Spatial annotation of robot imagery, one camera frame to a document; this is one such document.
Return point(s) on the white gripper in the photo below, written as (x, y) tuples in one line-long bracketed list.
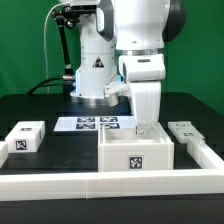
[(143, 76)]

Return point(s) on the white cabinet body box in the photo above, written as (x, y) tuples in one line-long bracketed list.
[(124, 150)]

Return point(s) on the white cabinet door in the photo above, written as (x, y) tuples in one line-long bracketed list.
[(184, 130)]

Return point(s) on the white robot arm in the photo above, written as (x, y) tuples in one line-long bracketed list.
[(121, 52)]

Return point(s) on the white cabinet top block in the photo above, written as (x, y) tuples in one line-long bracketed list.
[(26, 136)]

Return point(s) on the white marker base sheet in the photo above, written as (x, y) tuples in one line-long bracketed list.
[(92, 123)]

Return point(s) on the white obstacle fence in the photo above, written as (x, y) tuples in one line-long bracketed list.
[(209, 178)]

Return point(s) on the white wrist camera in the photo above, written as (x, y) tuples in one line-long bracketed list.
[(113, 90)]

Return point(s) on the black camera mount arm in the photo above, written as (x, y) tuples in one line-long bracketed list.
[(65, 40)]

